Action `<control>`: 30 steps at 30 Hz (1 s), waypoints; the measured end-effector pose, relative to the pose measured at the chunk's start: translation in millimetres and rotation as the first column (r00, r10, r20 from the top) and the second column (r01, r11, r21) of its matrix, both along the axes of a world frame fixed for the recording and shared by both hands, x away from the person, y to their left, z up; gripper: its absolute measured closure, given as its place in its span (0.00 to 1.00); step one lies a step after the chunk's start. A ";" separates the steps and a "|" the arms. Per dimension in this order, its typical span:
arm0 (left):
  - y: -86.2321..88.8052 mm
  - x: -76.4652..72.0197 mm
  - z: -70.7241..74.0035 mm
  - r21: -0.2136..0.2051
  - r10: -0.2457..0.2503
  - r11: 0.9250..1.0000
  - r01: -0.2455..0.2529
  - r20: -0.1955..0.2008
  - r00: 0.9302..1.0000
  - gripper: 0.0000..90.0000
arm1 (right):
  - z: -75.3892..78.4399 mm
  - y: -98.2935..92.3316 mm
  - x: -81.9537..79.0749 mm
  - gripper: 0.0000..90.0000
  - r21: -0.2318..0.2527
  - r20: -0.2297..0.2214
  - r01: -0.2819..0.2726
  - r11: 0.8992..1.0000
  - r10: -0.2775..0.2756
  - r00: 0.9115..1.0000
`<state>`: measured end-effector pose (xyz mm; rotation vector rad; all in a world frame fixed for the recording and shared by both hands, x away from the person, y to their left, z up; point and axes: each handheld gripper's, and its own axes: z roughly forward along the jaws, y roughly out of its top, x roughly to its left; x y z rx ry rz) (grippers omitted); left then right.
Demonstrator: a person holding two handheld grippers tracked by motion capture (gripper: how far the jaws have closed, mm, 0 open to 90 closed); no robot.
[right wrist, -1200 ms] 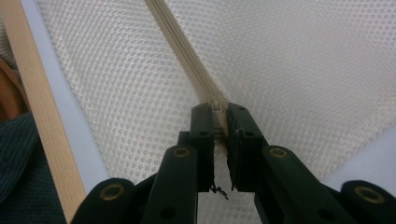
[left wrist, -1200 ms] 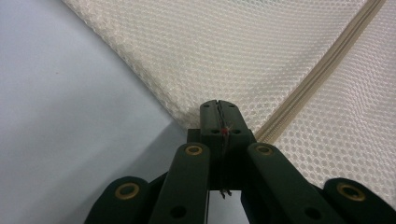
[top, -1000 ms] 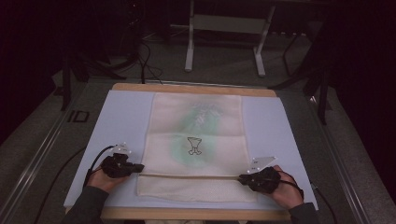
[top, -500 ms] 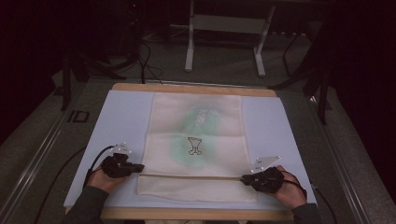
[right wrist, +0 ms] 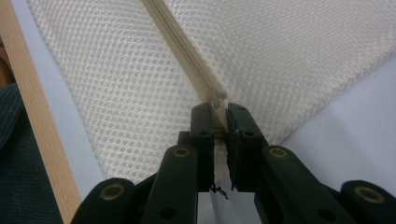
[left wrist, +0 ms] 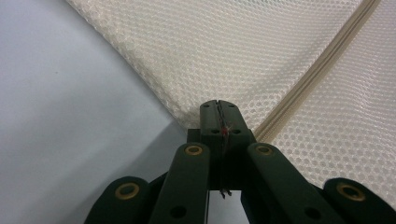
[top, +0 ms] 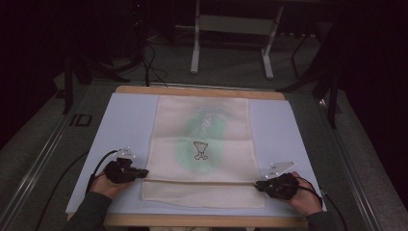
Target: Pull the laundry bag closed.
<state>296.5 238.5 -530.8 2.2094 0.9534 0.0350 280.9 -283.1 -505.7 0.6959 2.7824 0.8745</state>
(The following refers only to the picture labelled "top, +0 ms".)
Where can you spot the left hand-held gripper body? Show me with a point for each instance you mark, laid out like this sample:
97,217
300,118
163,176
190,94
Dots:
120,171

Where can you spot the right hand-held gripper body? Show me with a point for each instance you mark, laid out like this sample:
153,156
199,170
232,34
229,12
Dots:
282,186

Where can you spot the cream towel with green print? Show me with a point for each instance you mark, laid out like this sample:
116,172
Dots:
224,154

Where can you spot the person's left hand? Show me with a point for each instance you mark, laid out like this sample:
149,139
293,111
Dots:
107,187

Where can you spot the person's right hand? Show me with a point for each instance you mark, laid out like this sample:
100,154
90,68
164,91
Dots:
306,199

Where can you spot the pale blue table mat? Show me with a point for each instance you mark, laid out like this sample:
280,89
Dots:
128,122

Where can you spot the dark tripod stand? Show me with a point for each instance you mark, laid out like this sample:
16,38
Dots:
96,69

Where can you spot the metal floor rail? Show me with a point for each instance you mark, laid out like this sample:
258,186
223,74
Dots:
35,174
356,179

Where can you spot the black chair frame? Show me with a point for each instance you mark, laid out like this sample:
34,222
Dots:
324,83

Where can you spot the white metal stand frame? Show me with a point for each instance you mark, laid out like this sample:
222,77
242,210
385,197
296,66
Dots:
235,25

